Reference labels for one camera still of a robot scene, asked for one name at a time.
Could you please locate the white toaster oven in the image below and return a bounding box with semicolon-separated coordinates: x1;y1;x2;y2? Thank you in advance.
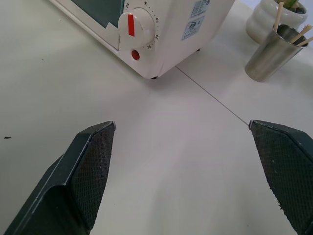
47;0;237;80

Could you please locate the white timer knob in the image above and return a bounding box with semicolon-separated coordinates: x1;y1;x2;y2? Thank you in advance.
117;7;155;47

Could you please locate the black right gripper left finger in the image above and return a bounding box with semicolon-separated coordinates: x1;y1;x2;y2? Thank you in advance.
4;120;117;235

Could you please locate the steel cup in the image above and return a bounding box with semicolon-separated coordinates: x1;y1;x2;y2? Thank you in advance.
245;23;307;83

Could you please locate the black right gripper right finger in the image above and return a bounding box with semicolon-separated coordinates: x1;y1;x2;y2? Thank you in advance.
247;119;313;235

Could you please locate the small green plant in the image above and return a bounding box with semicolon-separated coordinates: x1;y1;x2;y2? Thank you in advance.
277;0;306;14

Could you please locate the white ribbed plant pot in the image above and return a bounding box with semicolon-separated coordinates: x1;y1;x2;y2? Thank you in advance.
245;0;309;45

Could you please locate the wooden chopstick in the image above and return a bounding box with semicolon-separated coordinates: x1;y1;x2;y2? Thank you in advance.
289;26;311;45
273;1;284;32
297;37;313;47

